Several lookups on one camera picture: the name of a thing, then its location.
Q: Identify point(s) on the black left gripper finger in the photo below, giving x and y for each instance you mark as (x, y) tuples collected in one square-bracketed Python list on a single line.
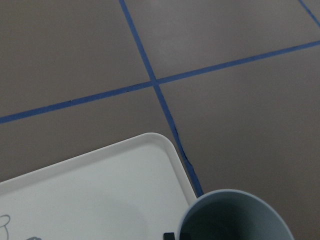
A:
[(169, 236)]

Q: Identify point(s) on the grey plastic cup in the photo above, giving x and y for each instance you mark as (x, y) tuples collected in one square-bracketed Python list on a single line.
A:
[(229, 214)]

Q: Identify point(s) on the cream plastic tray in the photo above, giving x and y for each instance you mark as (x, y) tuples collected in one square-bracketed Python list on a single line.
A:
[(136, 189)]

